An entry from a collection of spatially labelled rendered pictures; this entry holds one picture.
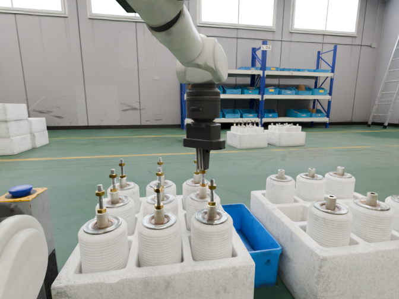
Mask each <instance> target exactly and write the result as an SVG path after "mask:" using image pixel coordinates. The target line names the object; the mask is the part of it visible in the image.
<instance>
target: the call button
mask: <svg viewBox="0 0 399 299"><path fill-rule="evenodd" d="M32 189H33V187H32V185H18V186H14V187H11V188H10V189H8V192H9V194H12V196H24V195H27V194H29V193H31V190H32Z"/></svg>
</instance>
